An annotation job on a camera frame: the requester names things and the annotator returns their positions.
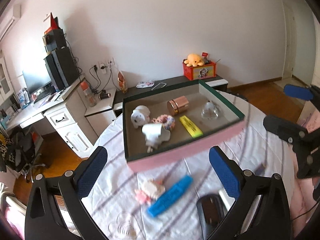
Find white air conditioner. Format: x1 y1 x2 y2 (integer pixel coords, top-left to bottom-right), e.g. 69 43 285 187
0 4 22 40

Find pink storage box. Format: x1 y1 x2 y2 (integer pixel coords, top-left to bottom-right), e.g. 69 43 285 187
122 79 245 173

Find orange snack bag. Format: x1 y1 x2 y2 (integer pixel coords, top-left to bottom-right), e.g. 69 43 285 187
117 71 128 94

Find blue white box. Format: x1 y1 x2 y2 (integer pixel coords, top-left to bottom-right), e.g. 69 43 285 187
16 89 29 108

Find colourful crochet scrunchie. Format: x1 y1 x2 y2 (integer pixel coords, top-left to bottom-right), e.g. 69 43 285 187
152 114 177 131

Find white charger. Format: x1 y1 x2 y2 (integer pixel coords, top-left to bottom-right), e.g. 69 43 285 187
218 189 235 213

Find clear glass stopper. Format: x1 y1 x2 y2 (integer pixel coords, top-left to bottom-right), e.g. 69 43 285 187
201 100 222 120

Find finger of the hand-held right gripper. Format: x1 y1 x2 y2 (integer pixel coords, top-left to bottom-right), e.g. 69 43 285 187
283 84 320 103
263 114 309 145

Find white desk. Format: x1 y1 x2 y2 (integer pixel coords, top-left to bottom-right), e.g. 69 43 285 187
5 74 85 130

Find white wall outlets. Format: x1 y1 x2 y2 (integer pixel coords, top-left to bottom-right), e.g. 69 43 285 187
97 57 115 72

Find yellow highlighter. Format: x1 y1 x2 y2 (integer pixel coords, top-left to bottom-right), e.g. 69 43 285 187
179 115 203 138

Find pink white block toy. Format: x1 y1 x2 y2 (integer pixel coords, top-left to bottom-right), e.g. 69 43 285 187
134 177 166 203

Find low white side cabinet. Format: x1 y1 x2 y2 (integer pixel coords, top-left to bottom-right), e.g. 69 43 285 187
84 87 118 125

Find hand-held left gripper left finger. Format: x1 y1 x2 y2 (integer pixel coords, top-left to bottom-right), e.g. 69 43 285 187
25 146 108 240

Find white plush toy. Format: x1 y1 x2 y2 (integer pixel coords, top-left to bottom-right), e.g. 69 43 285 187
131 105 151 129

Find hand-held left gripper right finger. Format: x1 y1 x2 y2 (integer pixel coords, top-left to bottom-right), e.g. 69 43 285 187
209 146 292 240

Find white drawer cabinet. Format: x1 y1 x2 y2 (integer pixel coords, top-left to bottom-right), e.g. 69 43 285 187
44 90 100 158

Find black power cable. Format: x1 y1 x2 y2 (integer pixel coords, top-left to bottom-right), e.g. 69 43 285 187
89 65 113 95

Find stack of black boxes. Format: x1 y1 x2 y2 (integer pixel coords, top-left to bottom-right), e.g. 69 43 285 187
42 29 66 53

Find black office chair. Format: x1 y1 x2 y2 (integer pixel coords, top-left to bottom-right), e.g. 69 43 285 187
0 127 49 183

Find white door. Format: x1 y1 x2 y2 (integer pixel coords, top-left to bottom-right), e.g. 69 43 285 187
282 1 297 79

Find pink bedding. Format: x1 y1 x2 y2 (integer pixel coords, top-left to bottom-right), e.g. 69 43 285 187
292 102 320 230

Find clear glass dish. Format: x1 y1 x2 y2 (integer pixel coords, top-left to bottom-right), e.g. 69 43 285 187
108 212 137 238

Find black computer monitor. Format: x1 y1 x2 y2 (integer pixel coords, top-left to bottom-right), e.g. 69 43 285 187
22 69 54 103

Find white glass-door cabinet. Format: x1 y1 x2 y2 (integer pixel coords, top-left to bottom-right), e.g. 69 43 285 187
0 50 14 105

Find bottle with orange cap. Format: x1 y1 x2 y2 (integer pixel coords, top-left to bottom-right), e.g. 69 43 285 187
80 81 97 107

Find rose gold jar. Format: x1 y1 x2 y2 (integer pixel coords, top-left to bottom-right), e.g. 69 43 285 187
167 95 190 116

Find orange plush octopus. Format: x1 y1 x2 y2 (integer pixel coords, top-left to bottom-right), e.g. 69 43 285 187
184 53 204 67

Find blue highlighter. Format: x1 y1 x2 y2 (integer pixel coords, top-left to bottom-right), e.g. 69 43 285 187
146 175 194 218

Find black computer tower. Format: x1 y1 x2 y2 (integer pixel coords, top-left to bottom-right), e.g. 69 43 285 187
44 47 80 92

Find red tin box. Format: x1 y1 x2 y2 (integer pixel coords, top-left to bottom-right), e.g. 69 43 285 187
182 60 217 81

